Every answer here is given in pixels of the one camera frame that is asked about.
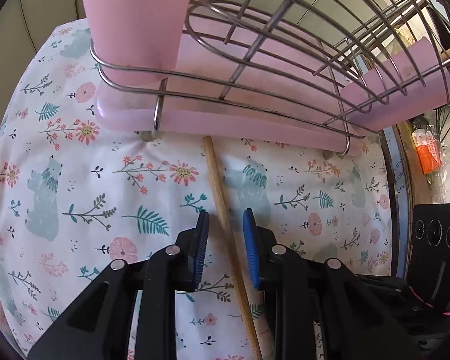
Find green plant leaves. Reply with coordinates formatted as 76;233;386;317
431;107;450;149

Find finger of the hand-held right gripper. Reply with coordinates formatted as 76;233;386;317
354;274;413;301

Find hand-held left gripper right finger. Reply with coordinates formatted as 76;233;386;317
242;207;422;360

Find floral printed cloth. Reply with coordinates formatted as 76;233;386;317
0;19;394;360

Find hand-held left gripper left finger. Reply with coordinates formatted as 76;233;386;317
28;210;211;360

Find orange packet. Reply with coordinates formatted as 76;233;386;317
412;129;443;175

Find pink wire utensil rack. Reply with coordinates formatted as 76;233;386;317
77;0;450;158

